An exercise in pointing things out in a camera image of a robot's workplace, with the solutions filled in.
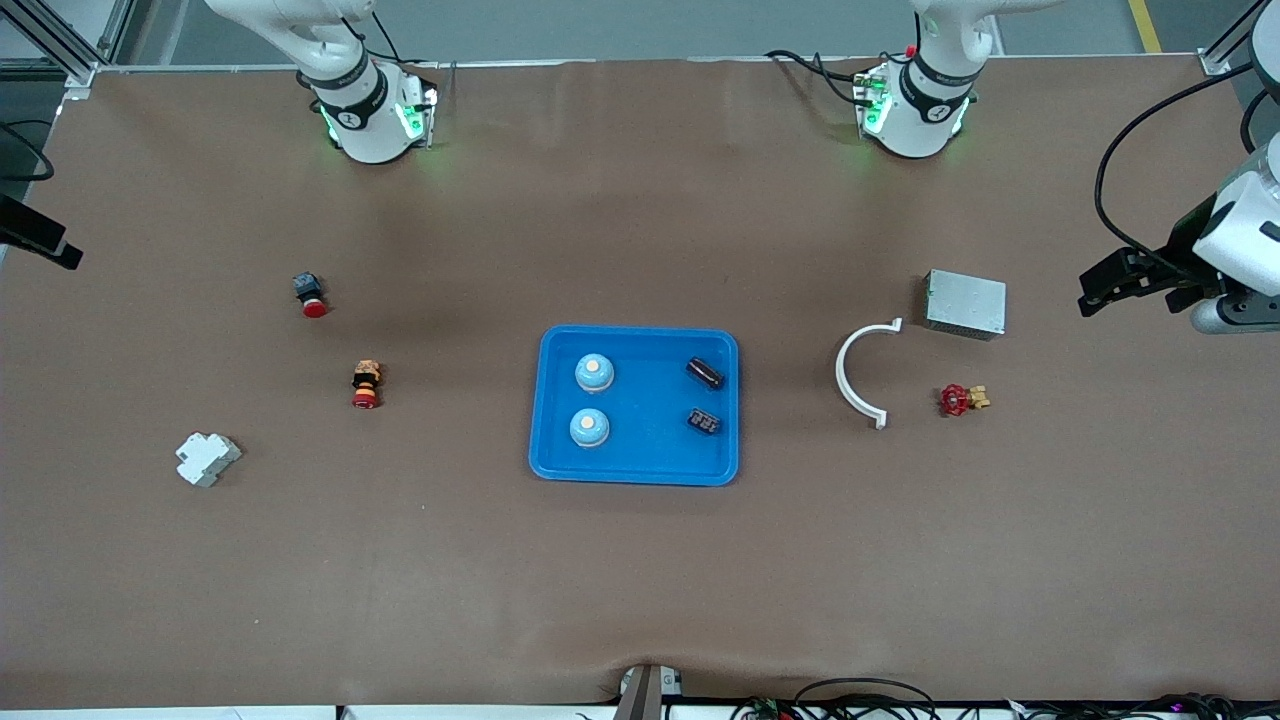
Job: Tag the dark printed cylindrical capacitor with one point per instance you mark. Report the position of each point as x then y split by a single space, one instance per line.
704 420

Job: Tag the red button with orange base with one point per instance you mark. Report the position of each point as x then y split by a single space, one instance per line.
366 385

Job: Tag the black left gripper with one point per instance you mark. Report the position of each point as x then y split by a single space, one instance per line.
1183 244

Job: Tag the grey metal box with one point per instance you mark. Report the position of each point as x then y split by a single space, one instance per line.
965 303

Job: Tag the red button with black base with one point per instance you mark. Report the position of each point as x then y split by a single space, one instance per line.
309 293

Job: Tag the brown cylindrical capacitor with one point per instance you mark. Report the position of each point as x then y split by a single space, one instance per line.
705 373

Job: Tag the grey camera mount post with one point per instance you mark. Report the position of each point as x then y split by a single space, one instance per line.
640 695

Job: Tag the aluminium frame strut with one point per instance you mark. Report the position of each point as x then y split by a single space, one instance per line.
82 78
1215 63

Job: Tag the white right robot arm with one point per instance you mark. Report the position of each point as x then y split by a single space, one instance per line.
365 120

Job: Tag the blue plastic tray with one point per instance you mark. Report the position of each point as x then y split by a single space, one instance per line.
645 455

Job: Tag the light blue desk bell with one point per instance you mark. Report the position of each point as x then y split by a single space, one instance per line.
589 428
594 373

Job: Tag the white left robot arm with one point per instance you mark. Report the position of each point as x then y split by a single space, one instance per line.
915 110

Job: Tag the white curved plastic bracket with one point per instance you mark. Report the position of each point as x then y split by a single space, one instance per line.
841 372

